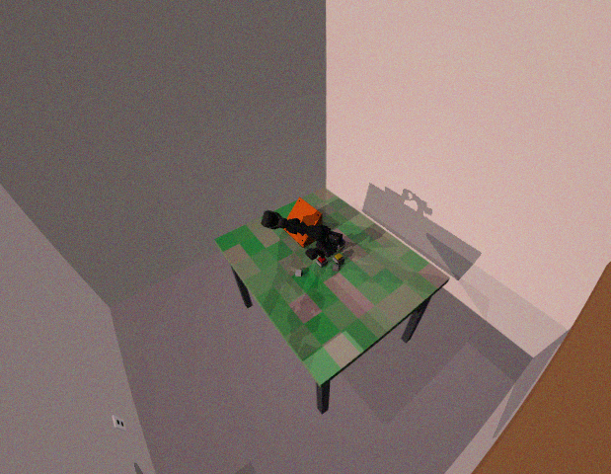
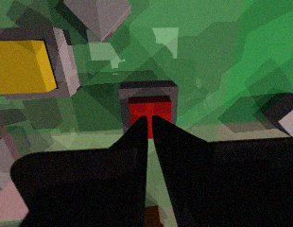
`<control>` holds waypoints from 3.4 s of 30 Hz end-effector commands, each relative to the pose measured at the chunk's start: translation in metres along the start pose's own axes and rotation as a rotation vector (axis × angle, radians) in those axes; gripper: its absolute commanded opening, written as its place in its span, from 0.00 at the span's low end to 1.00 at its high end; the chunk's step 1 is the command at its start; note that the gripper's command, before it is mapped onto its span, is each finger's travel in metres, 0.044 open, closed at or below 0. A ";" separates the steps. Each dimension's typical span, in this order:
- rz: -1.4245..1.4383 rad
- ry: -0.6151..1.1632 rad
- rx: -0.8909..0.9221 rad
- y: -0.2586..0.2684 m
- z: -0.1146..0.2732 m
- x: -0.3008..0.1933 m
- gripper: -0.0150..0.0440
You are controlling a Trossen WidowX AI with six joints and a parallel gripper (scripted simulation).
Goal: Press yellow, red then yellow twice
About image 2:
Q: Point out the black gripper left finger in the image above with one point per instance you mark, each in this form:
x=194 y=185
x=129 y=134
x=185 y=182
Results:
x=120 y=170

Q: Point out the red button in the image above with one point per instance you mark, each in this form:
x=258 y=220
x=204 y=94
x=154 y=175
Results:
x=154 y=97

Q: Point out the yellow button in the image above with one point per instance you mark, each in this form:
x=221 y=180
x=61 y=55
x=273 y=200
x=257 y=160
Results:
x=37 y=62

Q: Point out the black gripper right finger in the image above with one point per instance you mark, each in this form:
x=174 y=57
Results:
x=192 y=167

